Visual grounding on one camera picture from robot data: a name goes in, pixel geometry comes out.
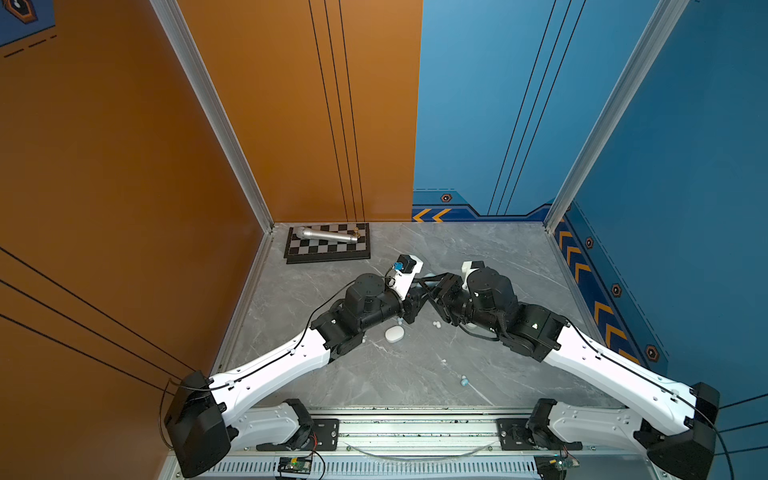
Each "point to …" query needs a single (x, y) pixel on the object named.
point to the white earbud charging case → (394, 334)
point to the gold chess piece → (356, 234)
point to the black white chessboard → (299, 250)
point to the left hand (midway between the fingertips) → (432, 282)
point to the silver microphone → (306, 232)
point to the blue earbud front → (464, 382)
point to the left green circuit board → (295, 465)
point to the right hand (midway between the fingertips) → (420, 287)
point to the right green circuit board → (554, 466)
